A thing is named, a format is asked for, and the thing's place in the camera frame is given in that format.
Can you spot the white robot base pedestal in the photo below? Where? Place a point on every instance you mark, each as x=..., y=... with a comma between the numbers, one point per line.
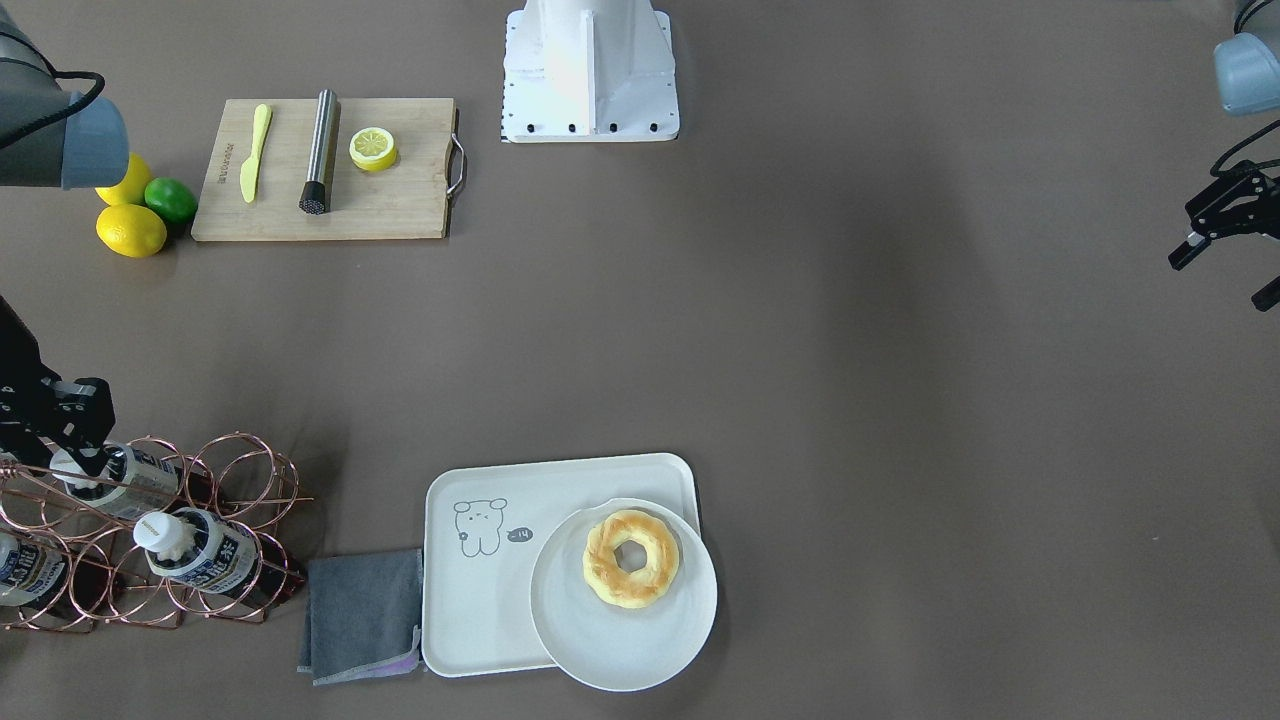
x=589, y=72

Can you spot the copper wire bottle rack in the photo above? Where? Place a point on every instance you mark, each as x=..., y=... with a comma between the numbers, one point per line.
x=251, y=485

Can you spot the yellow lemon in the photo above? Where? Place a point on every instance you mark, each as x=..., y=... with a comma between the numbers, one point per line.
x=132, y=231
x=130, y=190

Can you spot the yellow plastic knife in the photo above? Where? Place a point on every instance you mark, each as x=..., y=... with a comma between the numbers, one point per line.
x=249, y=171

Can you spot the half lemon slice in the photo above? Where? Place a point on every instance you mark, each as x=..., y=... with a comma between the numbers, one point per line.
x=373, y=149

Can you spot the white tray bear drawing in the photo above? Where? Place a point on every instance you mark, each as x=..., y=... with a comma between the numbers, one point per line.
x=484, y=528

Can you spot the white round plate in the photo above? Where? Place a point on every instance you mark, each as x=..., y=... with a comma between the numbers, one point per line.
x=605, y=646

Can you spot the wooden cutting board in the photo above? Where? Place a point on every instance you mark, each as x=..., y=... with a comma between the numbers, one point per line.
x=409, y=201

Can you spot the tea bottle in rack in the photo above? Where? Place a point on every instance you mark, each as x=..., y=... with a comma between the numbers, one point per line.
x=198, y=548

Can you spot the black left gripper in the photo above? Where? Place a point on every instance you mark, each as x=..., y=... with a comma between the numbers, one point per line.
x=1222, y=207

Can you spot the yellow lemon upper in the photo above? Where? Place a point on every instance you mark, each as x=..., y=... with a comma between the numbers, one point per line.
x=130, y=190

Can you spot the grey folded cloth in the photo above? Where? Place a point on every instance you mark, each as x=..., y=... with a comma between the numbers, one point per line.
x=363, y=617

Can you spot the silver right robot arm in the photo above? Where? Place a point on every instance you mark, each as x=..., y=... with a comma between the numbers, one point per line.
x=57, y=130

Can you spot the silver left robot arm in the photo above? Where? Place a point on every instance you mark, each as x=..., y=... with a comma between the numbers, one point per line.
x=1247, y=74

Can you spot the tea bottle white cap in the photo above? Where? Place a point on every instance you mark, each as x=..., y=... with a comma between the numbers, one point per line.
x=132, y=483

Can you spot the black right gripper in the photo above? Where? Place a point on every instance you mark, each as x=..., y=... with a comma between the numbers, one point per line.
x=22, y=385

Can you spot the yellow lemon lower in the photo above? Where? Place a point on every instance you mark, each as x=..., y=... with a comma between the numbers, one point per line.
x=132, y=231

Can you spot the green lime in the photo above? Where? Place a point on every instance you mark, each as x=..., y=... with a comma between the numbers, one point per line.
x=171, y=200

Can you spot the glazed donut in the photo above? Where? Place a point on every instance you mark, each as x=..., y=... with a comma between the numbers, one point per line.
x=636, y=589

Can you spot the tea bottle at edge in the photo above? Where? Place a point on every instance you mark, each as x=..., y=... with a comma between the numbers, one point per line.
x=37, y=577

